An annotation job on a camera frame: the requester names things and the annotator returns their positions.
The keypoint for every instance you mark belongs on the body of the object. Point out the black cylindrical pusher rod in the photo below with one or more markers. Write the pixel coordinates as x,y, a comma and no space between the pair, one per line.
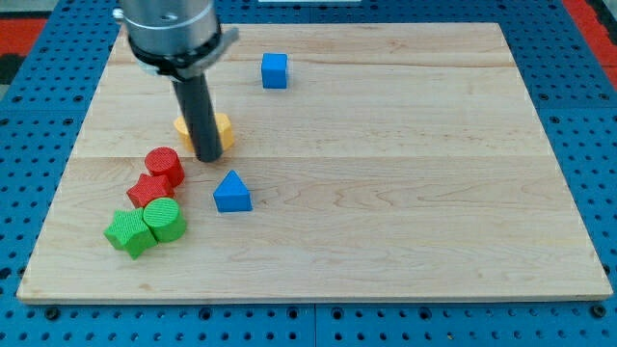
196,106

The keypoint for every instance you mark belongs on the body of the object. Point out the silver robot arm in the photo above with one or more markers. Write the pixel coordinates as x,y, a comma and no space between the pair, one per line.
181,40

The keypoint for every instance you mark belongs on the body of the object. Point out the yellow hexagon block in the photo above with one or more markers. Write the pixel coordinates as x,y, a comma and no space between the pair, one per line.
224,127

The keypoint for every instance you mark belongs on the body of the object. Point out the red cylinder block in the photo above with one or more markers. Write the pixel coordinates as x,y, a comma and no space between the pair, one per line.
165,161

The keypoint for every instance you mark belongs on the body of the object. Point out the blue cube block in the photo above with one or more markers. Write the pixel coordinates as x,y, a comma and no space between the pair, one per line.
274,70

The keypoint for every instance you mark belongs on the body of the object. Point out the red star block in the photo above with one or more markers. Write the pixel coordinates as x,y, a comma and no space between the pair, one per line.
149,188

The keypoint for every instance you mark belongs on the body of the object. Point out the blue triangle block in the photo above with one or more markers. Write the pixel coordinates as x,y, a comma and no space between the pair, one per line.
232,195

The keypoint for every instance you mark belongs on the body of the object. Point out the green cylinder block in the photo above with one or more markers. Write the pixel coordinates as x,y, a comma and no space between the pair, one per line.
165,219

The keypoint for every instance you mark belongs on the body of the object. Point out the green star block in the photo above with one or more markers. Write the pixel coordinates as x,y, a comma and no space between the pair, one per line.
129,232

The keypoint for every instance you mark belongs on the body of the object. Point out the wooden board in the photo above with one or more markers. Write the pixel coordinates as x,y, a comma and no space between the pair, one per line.
403,163

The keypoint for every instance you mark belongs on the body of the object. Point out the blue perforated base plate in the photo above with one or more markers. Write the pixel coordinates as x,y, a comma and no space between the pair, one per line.
43,112

